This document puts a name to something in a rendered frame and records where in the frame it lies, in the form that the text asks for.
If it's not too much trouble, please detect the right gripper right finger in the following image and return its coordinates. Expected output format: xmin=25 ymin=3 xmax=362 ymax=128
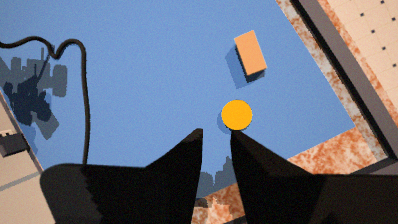
xmin=230 ymin=130 xmax=398 ymax=224

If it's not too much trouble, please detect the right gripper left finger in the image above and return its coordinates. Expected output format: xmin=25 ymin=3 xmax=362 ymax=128
xmin=39 ymin=128 xmax=203 ymax=224

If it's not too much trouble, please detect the blue mat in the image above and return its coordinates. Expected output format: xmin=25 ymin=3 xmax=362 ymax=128
xmin=0 ymin=0 xmax=356 ymax=201

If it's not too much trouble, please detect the orange disc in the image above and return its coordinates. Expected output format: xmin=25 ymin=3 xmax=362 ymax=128
xmin=222 ymin=100 xmax=252 ymax=130

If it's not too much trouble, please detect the brown wooden block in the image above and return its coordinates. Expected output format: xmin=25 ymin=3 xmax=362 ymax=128
xmin=234 ymin=30 xmax=267 ymax=76

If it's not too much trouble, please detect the dark brown rope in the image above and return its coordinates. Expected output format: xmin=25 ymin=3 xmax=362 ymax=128
xmin=0 ymin=36 xmax=90 ymax=164

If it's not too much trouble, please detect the black box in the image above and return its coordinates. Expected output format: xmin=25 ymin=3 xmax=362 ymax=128
xmin=0 ymin=133 xmax=28 ymax=158

